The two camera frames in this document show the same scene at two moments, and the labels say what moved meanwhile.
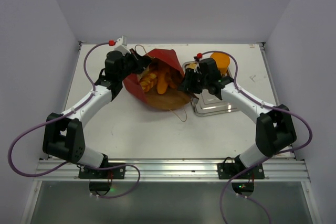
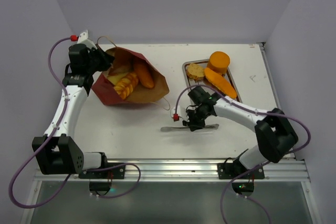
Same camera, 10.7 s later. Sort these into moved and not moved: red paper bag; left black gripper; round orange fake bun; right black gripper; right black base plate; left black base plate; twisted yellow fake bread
Moved: red paper bag; left black gripper; right black gripper; twisted yellow fake bread
Not moved: left black base plate; right black base plate; round orange fake bun
